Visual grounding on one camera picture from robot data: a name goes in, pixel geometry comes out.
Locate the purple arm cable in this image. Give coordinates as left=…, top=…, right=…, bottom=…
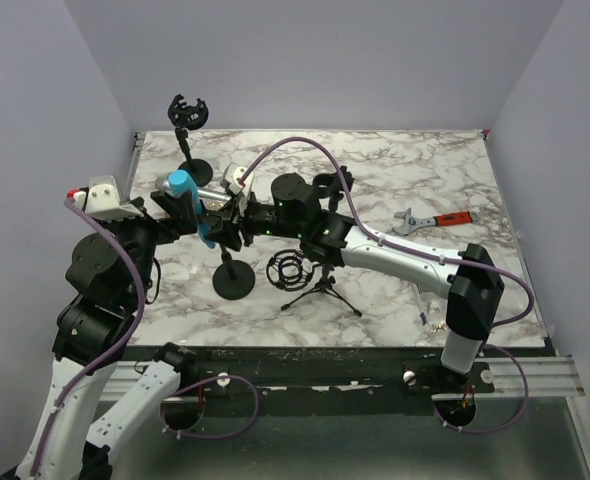
left=27, top=198, right=261, bottom=476
left=239, top=137, right=536, bottom=434

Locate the black stand with blue mic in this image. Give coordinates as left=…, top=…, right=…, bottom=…
left=194, top=199, right=256, bottom=301

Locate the clear screw organizer box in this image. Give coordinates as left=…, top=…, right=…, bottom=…
left=412, top=284, right=447, bottom=333

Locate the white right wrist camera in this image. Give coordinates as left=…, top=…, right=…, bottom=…
left=220, top=163, right=254, bottom=215

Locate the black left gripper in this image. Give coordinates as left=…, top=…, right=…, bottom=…
left=102, top=188, right=199, bottom=304

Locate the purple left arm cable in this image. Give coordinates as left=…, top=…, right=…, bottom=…
left=27, top=198, right=261, bottom=476

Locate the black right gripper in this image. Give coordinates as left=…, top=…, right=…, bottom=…
left=203, top=190, right=303, bottom=254

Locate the black round base mic stand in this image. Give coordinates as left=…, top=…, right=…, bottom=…
left=312, top=166, right=354, bottom=213

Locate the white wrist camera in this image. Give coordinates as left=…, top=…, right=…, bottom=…
left=66, top=175, right=144, bottom=222
left=220, top=163, right=254, bottom=215

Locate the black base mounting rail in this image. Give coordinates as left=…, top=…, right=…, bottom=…
left=163, top=347, right=495, bottom=418

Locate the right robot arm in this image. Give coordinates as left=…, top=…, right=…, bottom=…
left=198, top=173, right=504, bottom=392

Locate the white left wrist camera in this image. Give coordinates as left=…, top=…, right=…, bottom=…
left=66, top=175, right=144, bottom=222

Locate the red handled adjustable wrench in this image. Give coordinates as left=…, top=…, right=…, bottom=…
left=393, top=208, right=479, bottom=236

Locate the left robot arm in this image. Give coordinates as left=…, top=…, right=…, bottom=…
left=2, top=189, right=198, bottom=479

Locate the black stand with gold mic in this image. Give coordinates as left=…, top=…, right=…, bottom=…
left=166, top=93, right=214, bottom=187

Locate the rhinestone handheld microphone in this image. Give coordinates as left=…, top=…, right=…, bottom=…
left=199, top=194, right=231, bottom=211

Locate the blue handheld microphone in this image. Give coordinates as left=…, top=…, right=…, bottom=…
left=166, top=169, right=215, bottom=249

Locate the black tripod shock mount stand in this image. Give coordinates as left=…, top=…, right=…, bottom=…
left=265, top=249, right=362, bottom=317

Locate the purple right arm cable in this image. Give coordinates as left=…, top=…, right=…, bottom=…
left=239, top=137, right=536, bottom=434

